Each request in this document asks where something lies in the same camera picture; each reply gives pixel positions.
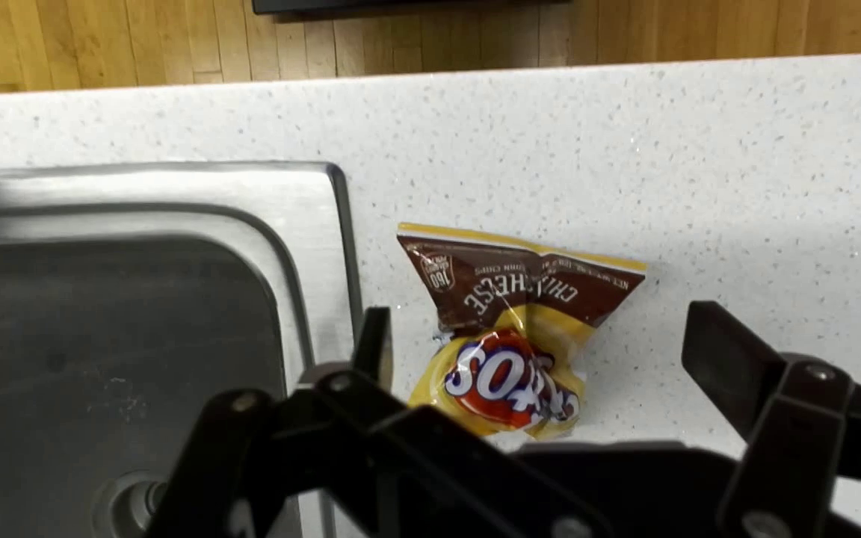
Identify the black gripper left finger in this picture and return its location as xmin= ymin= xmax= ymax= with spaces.
xmin=149 ymin=306 xmax=620 ymax=538

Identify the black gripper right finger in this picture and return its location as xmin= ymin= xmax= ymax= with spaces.
xmin=680 ymin=299 xmax=861 ymax=538

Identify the yellow brown snack packet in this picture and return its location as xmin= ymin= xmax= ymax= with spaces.
xmin=394 ymin=219 xmax=651 ymax=444

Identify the round sink drain strainer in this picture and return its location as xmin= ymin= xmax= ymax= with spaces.
xmin=89 ymin=473 xmax=172 ymax=538

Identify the stainless steel double sink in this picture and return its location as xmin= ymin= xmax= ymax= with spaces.
xmin=0 ymin=163 xmax=364 ymax=538

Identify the black flat object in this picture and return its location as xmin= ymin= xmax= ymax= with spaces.
xmin=248 ymin=0 xmax=574 ymax=18

